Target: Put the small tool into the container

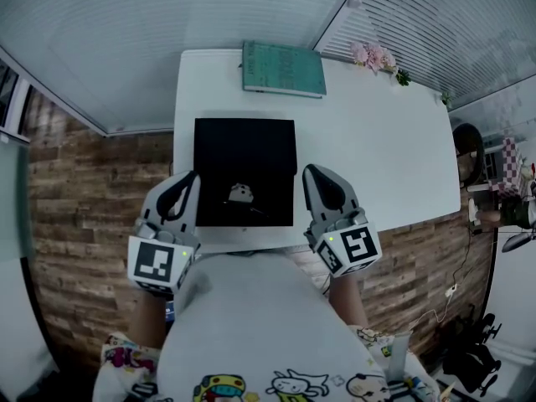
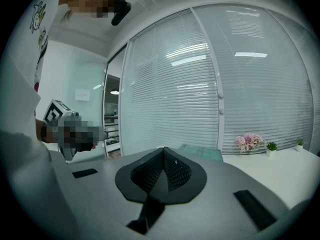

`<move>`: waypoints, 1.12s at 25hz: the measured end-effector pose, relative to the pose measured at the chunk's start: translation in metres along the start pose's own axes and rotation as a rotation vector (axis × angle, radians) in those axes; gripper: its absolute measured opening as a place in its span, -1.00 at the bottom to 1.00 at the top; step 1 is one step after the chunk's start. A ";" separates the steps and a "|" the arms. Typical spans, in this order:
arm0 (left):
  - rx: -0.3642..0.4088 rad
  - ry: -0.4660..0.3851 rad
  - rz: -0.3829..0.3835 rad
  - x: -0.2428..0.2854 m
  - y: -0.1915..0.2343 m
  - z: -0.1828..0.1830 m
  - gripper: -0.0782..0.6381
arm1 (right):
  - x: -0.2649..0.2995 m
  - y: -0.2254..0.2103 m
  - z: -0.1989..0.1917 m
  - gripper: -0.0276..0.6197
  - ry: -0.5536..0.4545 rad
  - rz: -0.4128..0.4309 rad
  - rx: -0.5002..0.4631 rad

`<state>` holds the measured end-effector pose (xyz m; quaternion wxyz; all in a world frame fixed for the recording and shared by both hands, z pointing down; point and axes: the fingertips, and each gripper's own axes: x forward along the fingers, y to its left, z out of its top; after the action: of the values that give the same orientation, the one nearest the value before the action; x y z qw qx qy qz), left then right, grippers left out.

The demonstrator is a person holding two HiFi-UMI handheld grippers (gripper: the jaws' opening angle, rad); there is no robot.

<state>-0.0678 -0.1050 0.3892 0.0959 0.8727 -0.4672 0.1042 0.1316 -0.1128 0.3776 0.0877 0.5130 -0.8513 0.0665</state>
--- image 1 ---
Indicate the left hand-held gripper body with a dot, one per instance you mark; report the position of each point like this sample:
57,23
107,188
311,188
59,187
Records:
153,262

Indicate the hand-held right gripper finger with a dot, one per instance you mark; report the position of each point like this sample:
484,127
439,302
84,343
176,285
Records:
316,207
347,201

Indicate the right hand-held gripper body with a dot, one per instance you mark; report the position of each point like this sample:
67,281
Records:
356,245

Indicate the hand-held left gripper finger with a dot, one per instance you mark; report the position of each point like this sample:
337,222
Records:
194,212
151,203

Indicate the small metal clip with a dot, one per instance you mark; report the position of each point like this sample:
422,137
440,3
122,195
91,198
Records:
242,193

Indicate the black rectangular tray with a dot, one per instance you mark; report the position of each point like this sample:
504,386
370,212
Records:
234,149

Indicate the person's right forearm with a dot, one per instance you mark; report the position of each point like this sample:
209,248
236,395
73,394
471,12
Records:
347,302

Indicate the person's left forearm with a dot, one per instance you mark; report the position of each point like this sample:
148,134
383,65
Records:
146,321

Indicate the white power adapter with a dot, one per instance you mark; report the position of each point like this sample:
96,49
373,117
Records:
451,290

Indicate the person's white cartoon shirt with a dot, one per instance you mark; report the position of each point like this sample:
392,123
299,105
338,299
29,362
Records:
251,316

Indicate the small green potted plant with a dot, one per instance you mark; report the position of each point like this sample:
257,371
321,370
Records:
403,78
447,99

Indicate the dark round chair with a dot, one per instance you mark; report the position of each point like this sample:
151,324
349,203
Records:
469,136

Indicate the green book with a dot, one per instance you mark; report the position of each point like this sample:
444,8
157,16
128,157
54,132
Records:
285,68

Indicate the pink flower bouquet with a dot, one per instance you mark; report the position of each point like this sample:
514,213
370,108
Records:
372,55

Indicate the black wheeled chair base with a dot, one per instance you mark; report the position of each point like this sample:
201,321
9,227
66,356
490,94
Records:
473,350

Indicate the checkered tablecloth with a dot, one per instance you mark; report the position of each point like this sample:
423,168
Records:
510,161

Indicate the white round wall knob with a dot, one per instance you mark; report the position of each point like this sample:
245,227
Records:
354,2

